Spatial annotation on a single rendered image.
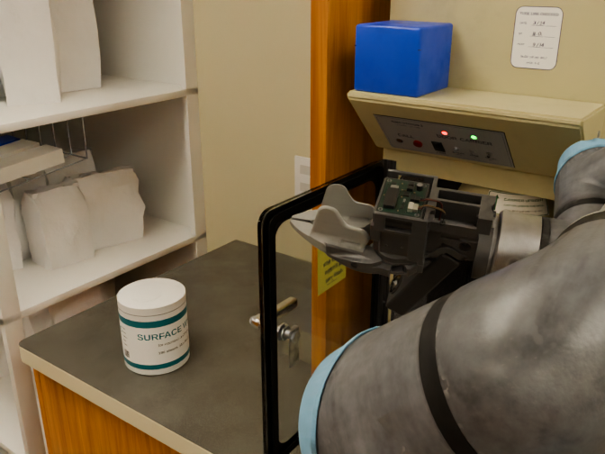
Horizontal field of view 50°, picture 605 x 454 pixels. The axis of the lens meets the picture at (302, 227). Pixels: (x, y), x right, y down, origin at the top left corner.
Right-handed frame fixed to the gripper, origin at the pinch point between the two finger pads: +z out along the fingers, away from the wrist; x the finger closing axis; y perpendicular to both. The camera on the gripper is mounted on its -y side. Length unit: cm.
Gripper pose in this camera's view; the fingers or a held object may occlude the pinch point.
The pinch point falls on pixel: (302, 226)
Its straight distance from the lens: 72.1
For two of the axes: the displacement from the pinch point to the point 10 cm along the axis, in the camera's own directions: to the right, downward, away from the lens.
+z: -9.6, -1.7, 2.4
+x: -2.9, 6.7, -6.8
